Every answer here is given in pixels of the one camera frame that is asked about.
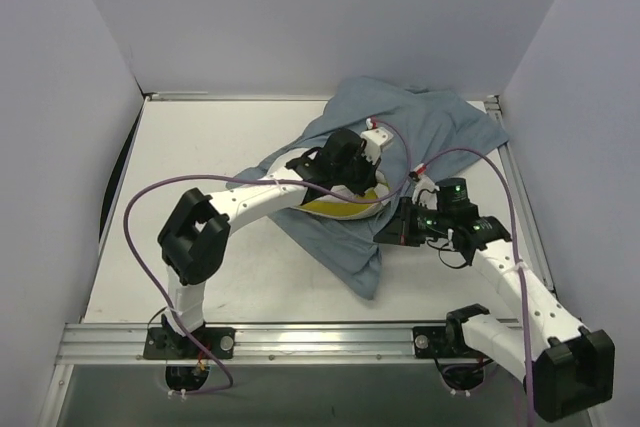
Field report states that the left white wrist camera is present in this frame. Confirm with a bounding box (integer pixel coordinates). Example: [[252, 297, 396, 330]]
[[360, 127, 394, 164]]

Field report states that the front aluminium rail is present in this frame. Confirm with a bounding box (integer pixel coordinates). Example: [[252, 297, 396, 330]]
[[53, 320, 594, 368]]

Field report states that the white pillow yellow edge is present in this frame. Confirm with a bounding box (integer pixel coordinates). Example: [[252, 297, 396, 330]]
[[262, 146, 394, 222]]

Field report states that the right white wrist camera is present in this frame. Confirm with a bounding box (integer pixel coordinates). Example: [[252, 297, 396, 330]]
[[412, 176, 438, 206]]

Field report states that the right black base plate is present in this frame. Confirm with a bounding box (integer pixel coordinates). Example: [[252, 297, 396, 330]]
[[412, 321, 489, 360]]

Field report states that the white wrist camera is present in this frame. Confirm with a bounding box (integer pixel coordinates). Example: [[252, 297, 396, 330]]
[[360, 127, 394, 164], [412, 176, 438, 206]]

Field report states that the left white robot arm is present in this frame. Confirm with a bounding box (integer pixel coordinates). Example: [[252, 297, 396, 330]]
[[158, 125, 393, 358]]

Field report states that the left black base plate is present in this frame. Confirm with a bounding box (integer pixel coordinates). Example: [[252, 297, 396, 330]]
[[142, 316, 236, 360]]

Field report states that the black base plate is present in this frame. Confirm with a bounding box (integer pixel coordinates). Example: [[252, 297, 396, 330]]
[[412, 321, 489, 360], [142, 316, 236, 360]]

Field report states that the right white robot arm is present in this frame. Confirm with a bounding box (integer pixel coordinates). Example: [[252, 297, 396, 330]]
[[374, 178, 615, 422]]

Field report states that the blue-grey pillowcase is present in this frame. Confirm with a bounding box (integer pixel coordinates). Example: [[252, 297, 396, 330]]
[[237, 78, 508, 300]]

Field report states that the back aluminium rail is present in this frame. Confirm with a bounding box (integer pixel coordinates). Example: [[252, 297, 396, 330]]
[[146, 92, 211, 102]]

